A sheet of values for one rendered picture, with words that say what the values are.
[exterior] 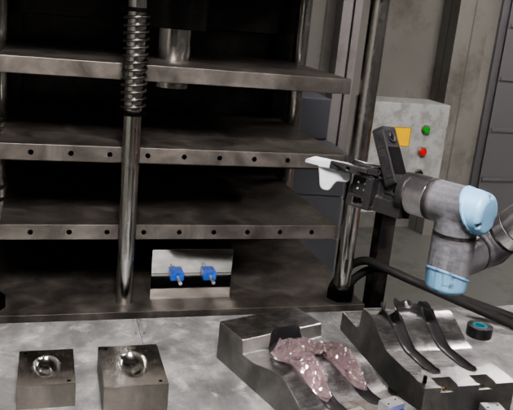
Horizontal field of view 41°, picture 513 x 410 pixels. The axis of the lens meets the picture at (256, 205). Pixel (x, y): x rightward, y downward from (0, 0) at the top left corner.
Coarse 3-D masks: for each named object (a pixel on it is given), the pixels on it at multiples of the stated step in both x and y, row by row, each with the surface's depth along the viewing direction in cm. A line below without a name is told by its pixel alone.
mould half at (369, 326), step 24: (360, 312) 214; (384, 312) 198; (408, 312) 199; (360, 336) 202; (384, 336) 190; (456, 336) 196; (384, 360) 187; (408, 360) 181; (432, 360) 183; (480, 360) 185; (408, 384) 175; (432, 384) 170; (504, 384) 174; (432, 408) 170; (456, 408) 172; (504, 408) 176
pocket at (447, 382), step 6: (432, 378) 173; (438, 378) 173; (444, 378) 174; (450, 378) 174; (438, 384) 174; (444, 384) 174; (450, 384) 174; (456, 384) 171; (450, 390) 170; (456, 390) 171
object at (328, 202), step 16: (304, 96) 448; (320, 96) 457; (304, 112) 446; (320, 112) 448; (304, 128) 449; (320, 128) 451; (304, 176) 414; (304, 192) 417; (320, 192) 419; (336, 192) 421; (320, 208) 423; (336, 208) 425; (336, 224) 428; (304, 240) 426; (320, 240) 429; (336, 240) 431; (320, 256) 432
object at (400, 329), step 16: (384, 304) 201; (400, 304) 202; (416, 304) 201; (400, 320) 196; (432, 320) 200; (400, 336) 192; (432, 336) 194; (416, 352) 187; (448, 352) 190; (432, 368) 179; (464, 368) 179
